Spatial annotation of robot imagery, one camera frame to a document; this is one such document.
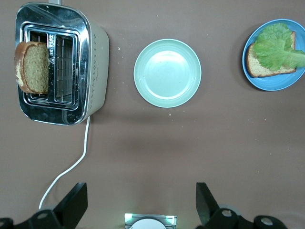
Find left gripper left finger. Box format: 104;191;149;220
14;182;88;229

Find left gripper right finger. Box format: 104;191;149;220
195;182;241;229

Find brown bread slice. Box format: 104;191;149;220
13;41;50;94
246;31;297;78

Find green lettuce leaf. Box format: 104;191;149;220
252;22;305;71

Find light green round plate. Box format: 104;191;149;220
133;38;202;108

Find blue round plate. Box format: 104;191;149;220
242;19;305;92

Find beige chrome toaster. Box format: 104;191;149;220
15;0;110;126

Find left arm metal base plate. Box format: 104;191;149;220
124;213;178;229

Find white toaster power cord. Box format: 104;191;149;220
39;116;91;210

